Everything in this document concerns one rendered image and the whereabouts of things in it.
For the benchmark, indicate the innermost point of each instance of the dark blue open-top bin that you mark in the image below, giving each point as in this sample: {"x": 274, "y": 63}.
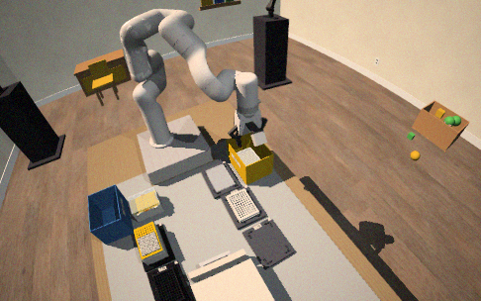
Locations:
{"x": 104, "y": 207}

